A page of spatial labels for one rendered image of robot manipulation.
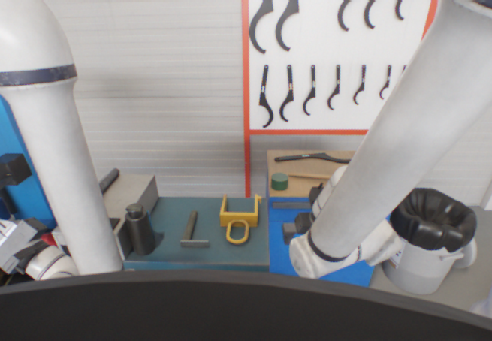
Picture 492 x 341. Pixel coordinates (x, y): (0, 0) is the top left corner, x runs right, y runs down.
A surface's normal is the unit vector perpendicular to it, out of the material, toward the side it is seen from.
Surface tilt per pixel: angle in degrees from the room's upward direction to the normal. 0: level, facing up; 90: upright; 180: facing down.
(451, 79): 101
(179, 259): 0
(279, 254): 90
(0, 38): 85
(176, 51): 90
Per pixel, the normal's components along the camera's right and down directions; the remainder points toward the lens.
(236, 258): -0.01, -0.87
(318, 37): -0.04, 0.49
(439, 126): -0.30, 0.69
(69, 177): 0.62, 0.35
